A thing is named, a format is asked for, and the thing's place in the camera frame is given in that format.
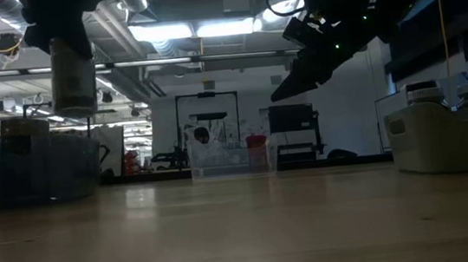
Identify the red-lid spice tin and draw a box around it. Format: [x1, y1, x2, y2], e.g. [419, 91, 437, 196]
[244, 133, 272, 175]

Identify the ceiling light panel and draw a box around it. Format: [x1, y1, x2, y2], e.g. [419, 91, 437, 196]
[128, 12, 260, 48]

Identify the black equipment cart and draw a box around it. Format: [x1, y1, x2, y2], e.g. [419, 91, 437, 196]
[265, 100, 327, 166]

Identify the gold-lid spice jar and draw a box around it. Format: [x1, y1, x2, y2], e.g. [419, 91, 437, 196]
[46, 34, 101, 121]

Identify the dark grey translucent bin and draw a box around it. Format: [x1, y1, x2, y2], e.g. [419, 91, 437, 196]
[0, 126, 107, 210]

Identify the white board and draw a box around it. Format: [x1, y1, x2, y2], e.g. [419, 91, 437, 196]
[93, 123, 129, 180]

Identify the clear plastic bin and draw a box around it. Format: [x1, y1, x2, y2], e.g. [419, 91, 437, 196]
[185, 132, 281, 185]

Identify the long ceiling pipe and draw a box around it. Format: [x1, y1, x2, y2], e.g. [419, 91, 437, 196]
[0, 38, 302, 87]

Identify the white plastic bin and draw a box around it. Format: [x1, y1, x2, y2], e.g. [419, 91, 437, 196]
[382, 97, 468, 183]

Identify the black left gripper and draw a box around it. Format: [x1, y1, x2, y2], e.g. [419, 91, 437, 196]
[18, 0, 107, 68]

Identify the hanging black yellow reel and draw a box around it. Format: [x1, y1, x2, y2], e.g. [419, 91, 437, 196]
[0, 30, 26, 66]

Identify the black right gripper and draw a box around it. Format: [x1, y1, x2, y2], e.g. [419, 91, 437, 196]
[259, 0, 387, 103]

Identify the black rectangular stand frame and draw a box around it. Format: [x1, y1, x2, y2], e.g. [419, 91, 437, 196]
[172, 88, 246, 171]

